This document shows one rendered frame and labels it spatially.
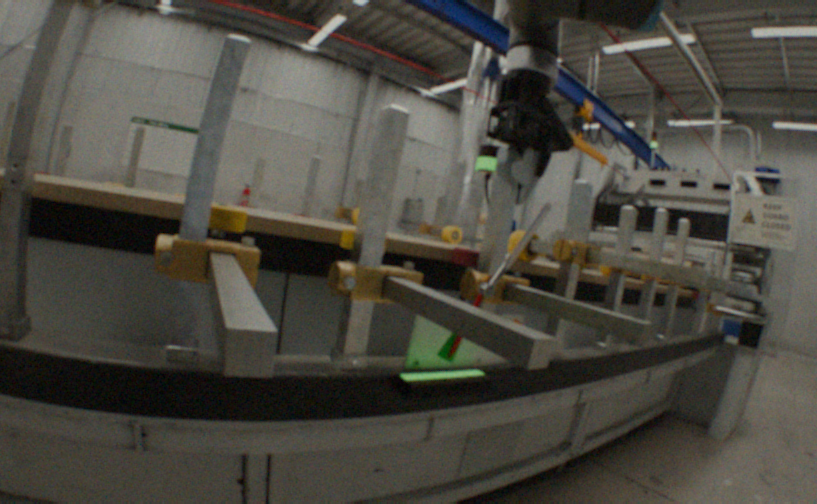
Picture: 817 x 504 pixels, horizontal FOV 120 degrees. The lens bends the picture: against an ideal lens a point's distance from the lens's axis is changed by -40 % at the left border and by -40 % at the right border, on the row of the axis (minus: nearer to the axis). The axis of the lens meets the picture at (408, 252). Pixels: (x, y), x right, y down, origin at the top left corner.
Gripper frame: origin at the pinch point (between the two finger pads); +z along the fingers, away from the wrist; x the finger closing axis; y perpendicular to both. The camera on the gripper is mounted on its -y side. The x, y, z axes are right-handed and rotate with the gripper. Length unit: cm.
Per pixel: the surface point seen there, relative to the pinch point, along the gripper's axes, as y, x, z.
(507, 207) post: -3.0, -6.1, 1.2
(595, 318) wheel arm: -5.8, 14.5, 16.1
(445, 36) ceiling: -326, -579, -400
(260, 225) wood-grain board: 35.6, -22.3, 12.4
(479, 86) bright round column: -235, -323, -188
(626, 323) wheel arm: -5.8, 19.9, 15.5
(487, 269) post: -1.5, -6.7, 12.8
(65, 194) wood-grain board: 70, -22, 12
